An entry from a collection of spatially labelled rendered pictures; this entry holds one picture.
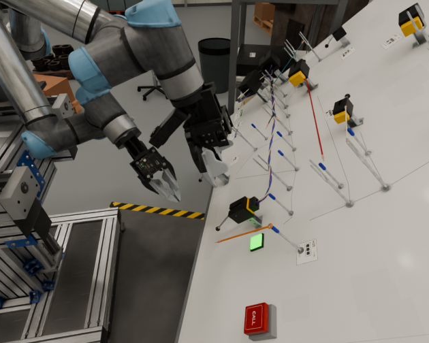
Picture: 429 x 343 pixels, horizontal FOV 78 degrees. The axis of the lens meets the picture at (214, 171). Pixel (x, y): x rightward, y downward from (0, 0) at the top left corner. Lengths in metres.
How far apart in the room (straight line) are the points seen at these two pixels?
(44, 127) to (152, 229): 1.43
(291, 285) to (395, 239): 0.21
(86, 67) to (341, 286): 0.56
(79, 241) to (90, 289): 0.35
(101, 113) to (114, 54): 0.24
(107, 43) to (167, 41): 0.09
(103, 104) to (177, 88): 0.26
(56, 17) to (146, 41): 0.21
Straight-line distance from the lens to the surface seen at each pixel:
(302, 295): 0.58
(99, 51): 0.49
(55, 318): 1.71
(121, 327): 1.80
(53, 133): 0.77
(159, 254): 1.95
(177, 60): 0.47
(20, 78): 0.81
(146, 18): 0.46
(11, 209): 0.93
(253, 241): 0.71
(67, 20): 0.61
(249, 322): 0.59
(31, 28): 1.12
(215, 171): 0.56
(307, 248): 0.61
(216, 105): 0.50
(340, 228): 0.60
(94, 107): 0.71
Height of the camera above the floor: 1.64
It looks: 42 degrees down
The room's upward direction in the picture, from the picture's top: straight up
